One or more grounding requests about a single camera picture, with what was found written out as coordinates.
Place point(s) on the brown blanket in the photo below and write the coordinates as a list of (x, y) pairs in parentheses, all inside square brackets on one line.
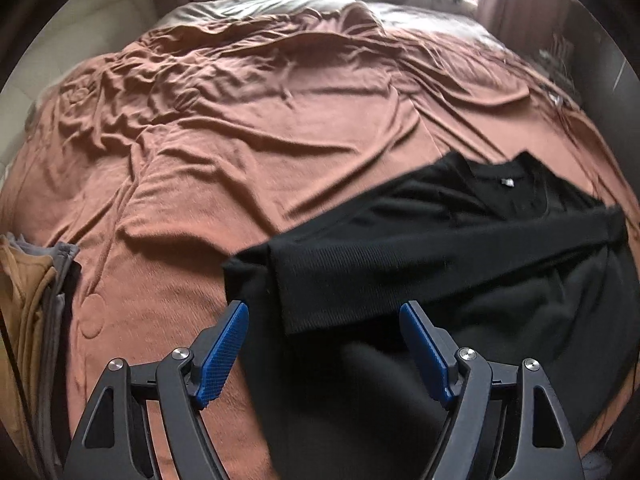
[(225, 135)]

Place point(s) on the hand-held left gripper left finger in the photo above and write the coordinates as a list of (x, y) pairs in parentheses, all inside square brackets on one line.
[(222, 355)]

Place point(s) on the beige duvet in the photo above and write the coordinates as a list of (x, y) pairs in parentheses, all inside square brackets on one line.
[(280, 2)]

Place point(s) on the small black white object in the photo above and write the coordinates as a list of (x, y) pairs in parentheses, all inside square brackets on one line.
[(555, 97)]

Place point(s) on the cream padded headboard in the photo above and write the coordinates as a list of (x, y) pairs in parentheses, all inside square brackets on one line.
[(75, 35)]

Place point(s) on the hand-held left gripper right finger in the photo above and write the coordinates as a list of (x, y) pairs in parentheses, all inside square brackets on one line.
[(425, 350)]

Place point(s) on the grey folded garment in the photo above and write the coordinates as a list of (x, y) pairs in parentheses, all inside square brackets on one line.
[(62, 255)]

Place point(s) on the mustard folded garment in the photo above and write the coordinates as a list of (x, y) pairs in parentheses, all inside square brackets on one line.
[(20, 300)]

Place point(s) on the black sweatshirt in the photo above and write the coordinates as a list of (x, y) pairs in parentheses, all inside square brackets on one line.
[(400, 260)]

